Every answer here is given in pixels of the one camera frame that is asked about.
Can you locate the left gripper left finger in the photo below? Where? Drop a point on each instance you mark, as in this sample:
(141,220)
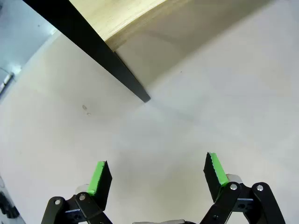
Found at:
(102,184)

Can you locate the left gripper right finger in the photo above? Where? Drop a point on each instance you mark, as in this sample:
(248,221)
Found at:
(213,177)

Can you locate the black metal wooden shelf rack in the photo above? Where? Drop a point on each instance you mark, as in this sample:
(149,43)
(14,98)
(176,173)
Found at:
(93,39)

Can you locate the white power strip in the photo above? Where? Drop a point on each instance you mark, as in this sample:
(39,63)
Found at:
(8,78)

